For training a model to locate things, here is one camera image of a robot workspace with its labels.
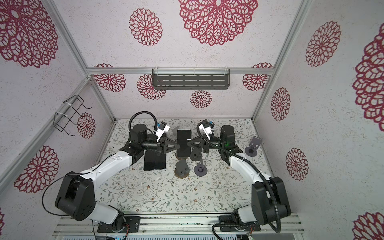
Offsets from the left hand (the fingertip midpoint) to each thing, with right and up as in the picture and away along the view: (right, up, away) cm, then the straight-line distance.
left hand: (178, 148), depth 72 cm
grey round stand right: (+47, 0, +25) cm, 53 cm away
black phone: (+3, -1, 0) cm, 3 cm away
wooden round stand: (+1, -14, +15) cm, 21 cm away
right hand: (+5, +3, -1) cm, 6 cm away
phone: (-14, -11, +25) cm, 31 cm away
